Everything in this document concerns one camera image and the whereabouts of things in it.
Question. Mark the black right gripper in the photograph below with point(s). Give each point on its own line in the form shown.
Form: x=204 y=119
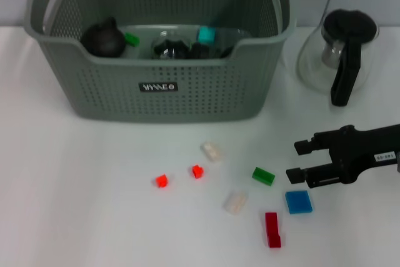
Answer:
x=365 y=149

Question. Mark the teal square toy brick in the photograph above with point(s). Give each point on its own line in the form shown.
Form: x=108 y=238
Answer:
x=207 y=35

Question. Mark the green stepped toy brick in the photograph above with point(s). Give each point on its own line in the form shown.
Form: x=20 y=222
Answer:
x=132 y=39

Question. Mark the grey perforated storage basket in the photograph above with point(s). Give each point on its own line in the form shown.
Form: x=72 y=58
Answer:
x=203 y=98

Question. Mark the green rectangular toy brick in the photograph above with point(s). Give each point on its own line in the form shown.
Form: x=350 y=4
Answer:
x=262 y=176

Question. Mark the blue square toy brick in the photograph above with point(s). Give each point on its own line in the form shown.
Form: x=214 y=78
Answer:
x=299 y=202

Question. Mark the dark red long toy brick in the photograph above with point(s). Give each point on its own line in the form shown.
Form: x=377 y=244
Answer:
x=272 y=229

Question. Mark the white toy brick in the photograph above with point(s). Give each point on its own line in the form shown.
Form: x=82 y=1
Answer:
x=235 y=203
x=212 y=152

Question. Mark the small red toy brick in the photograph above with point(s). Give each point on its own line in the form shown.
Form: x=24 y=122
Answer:
x=197 y=171
x=161 y=181

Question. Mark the black round ceramic teapot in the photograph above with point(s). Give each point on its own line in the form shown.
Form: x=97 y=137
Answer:
x=103 y=40

